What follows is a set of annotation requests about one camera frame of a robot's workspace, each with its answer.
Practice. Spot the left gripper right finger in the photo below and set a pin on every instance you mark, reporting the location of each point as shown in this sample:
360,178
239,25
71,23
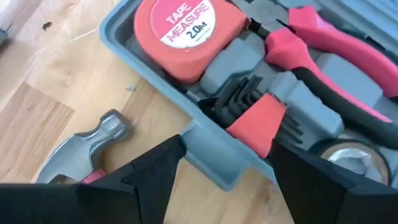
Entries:
335,202

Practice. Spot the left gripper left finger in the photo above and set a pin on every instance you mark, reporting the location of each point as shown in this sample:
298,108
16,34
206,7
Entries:
109,202

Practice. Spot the small pink box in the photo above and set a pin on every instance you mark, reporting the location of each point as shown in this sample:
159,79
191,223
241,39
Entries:
258,124

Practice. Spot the grey plastic tool case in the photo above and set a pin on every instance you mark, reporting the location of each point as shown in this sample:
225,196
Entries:
214,155

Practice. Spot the black electrical tape roll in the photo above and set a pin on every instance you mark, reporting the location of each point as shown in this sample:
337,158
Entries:
384,161

